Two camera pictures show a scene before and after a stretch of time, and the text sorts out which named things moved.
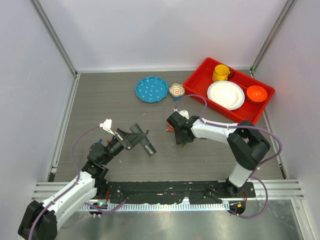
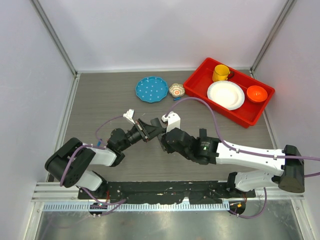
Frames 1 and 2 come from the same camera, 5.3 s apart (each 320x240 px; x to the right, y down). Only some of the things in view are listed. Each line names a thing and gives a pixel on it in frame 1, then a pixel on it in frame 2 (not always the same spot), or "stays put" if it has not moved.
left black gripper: (129, 140) -> (147, 132)
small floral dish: (176, 90) stays put
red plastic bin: (229, 90) stays put
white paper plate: (227, 94) stays put
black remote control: (145, 142) -> (156, 121)
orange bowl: (256, 93) stays put
